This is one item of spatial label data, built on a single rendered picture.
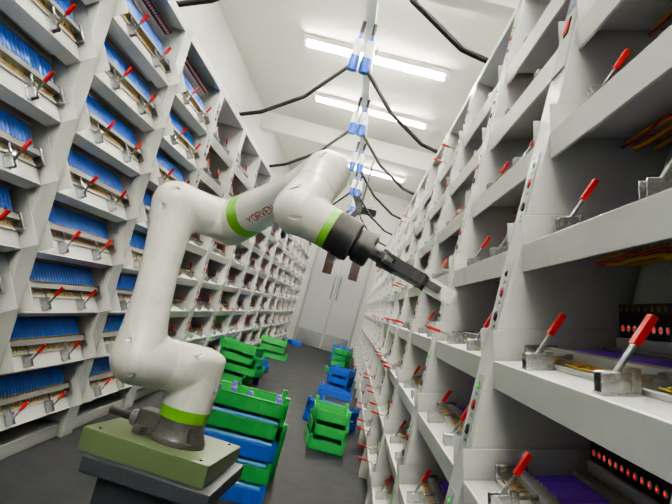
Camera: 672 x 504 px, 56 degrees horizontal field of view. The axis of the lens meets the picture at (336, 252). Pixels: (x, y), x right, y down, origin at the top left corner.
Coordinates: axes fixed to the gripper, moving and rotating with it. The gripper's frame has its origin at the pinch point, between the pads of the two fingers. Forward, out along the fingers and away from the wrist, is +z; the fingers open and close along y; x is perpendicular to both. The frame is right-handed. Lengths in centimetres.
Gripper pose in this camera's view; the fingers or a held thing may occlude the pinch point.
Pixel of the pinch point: (439, 291)
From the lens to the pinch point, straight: 134.9
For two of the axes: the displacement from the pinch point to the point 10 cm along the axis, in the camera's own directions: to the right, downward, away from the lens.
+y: -0.3, -1.0, -9.9
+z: 8.6, 5.0, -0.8
